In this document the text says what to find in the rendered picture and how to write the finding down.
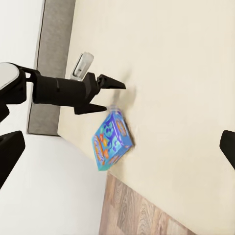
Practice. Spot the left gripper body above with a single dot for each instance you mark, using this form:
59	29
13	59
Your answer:
76	94

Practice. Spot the bed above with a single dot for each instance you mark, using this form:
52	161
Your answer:
177	61

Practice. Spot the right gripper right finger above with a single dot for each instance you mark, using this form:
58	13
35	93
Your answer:
227	146

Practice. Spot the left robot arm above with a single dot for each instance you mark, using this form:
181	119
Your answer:
76	91

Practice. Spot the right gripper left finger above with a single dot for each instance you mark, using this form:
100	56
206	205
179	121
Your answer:
12	145

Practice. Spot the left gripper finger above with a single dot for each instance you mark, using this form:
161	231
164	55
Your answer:
105	82
94	108

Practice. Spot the board game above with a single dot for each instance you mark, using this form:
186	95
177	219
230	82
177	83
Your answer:
111	141

